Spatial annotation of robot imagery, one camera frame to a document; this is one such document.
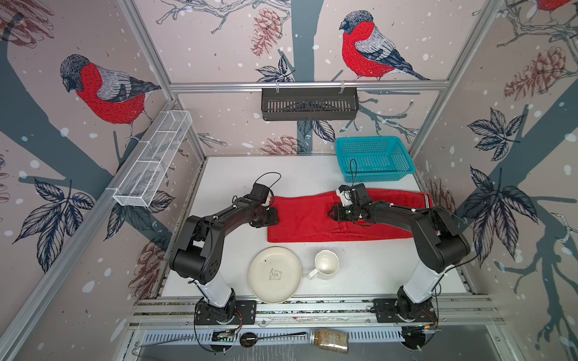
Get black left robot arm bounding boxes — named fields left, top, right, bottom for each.
left=169, top=183, right=279, bottom=309

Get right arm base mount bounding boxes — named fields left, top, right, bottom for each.
left=370, top=287, right=438, bottom=323

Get cream round plate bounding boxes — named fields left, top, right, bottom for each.
left=248, top=247, right=303, bottom=304

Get red trousers with striped trim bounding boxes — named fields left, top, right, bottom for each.
left=267, top=192, right=412, bottom=243

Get glass jar with grains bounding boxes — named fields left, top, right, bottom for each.
left=310, top=329, right=349, bottom=353

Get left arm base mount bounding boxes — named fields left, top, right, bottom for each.
left=194, top=290, right=257, bottom=326

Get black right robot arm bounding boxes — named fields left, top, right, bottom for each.
left=328, top=184, right=471, bottom=312

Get cream ceramic mug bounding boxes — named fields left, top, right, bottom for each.
left=307, top=250, right=340, bottom=281

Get black hanging wall basket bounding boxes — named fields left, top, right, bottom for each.
left=261, top=87, right=359, bottom=121

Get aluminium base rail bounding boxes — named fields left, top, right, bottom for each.
left=122, top=293, right=508, bottom=349

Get teal plastic basket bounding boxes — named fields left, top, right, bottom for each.
left=335, top=136, right=415, bottom=183

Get black spoon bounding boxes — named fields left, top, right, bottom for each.
left=239, top=332, right=308, bottom=348

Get white wire mesh shelf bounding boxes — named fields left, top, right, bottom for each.
left=113, top=110, right=192, bottom=208

